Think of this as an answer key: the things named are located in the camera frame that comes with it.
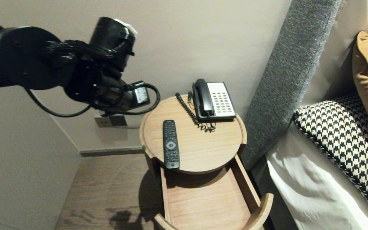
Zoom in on black tv remote control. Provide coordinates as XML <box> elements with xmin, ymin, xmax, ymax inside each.
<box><xmin>162</xmin><ymin>120</ymin><xmax>181</xmax><ymax>169</ymax></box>

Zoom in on round wooden bedside table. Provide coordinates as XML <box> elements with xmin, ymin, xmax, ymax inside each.
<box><xmin>154</xmin><ymin>154</ymin><xmax>274</xmax><ymax>230</ymax></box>

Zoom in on grey baseboard strip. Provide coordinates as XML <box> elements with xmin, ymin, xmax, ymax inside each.
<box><xmin>80</xmin><ymin>147</ymin><xmax>145</xmax><ymax>157</ymax></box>

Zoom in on black telephone handset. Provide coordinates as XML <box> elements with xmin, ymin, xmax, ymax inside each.
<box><xmin>195</xmin><ymin>79</ymin><xmax>214</xmax><ymax>117</ymax></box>

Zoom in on black and white telephone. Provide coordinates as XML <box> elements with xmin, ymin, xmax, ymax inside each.
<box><xmin>192</xmin><ymin>82</ymin><xmax>237</xmax><ymax>122</ymax></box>

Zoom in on grey fabric headboard edge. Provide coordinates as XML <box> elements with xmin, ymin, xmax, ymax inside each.
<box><xmin>241</xmin><ymin>0</ymin><xmax>341</xmax><ymax>171</ymax></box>

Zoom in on beige padded headboard panel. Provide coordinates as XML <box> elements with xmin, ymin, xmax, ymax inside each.
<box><xmin>299</xmin><ymin>0</ymin><xmax>368</xmax><ymax>107</ymax></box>

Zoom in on black white houndstooth pillow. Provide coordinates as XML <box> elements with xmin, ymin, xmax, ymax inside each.
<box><xmin>292</xmin><ymin>94</ymin><xmax>368</xmax><ymax>221</ymax></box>

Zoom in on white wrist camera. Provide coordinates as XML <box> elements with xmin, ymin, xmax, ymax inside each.
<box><xmin>114</xmin><ymin>19</ymin><xmax>138</xmax><ymax>36</ymax></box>

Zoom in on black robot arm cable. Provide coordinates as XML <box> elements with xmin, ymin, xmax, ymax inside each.
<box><xmin>24</xmin><ymin>82</ymin><xmax>161</xmax><ymax>118</ymax></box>

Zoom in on beige wall socket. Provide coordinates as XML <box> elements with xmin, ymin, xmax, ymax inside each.
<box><xmin>95</xmin><ymin>117</ymin><xmax>111</xmax><ymax>128</ymax></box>

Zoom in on black coiled telephone cord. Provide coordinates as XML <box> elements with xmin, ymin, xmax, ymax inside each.
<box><xmin>175</xmin><ymin>92</ymin><xmax>217</xmax><ymax>133</ymax></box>

